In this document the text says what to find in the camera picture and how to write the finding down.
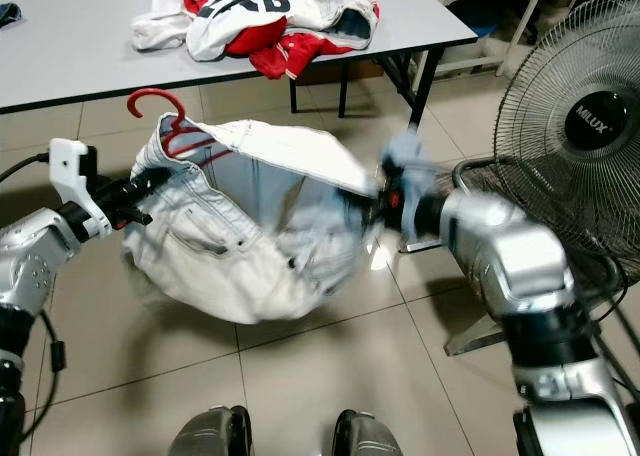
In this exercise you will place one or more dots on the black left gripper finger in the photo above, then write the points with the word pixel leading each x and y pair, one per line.
pixel 150 182

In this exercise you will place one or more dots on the blue denim shorts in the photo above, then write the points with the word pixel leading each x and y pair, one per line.
pixel 10 14

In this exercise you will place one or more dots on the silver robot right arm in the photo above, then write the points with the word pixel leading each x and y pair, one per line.
pixel 520 256

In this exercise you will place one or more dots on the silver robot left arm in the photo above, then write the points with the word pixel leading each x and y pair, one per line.
pixel 30 266

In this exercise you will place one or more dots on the white folding table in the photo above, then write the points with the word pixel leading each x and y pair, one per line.
pixel 80 46

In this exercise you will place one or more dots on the white shirt with black print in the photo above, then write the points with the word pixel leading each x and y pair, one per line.
pixel 220 31

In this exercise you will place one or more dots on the red garment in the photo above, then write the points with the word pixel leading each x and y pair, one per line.
pixel 285 54

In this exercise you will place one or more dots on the grey robot right foot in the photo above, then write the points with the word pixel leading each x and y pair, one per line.
pixel 370 438

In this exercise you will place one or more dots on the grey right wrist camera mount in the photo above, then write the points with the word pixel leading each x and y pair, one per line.
pixel 405 156

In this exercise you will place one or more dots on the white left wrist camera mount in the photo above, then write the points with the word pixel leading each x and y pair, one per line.
pixel 75 176

